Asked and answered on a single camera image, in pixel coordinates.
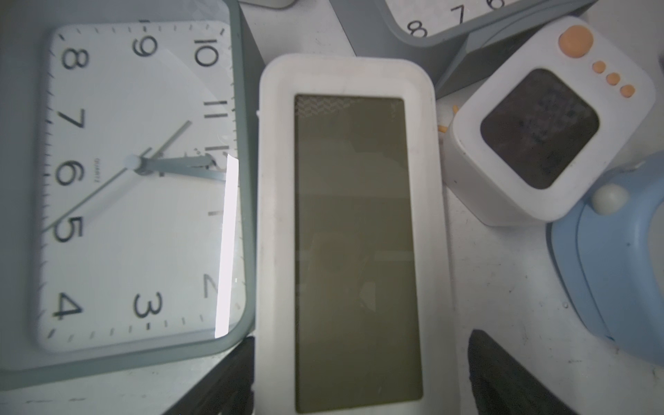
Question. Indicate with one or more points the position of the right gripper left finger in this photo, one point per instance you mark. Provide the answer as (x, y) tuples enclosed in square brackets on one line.
[(226, 389)]

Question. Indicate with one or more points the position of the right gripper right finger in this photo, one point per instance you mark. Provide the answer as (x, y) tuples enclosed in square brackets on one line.
[(501, 385)]

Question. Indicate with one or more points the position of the white wide digital clock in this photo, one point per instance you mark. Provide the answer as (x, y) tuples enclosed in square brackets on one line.
[(354, 310)]

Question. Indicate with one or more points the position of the light blue square clock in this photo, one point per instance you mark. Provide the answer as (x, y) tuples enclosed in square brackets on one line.
[(608, 252)]

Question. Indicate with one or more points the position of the white orange digital clock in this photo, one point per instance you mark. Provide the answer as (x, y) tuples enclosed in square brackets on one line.
[(529, 143)]

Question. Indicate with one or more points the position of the grey-green large analog clock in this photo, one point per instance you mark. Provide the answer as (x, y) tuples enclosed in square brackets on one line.
[(128, 155)]

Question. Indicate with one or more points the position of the grey-green tall analog clock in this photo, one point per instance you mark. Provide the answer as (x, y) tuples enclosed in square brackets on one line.
[(456, 42)]

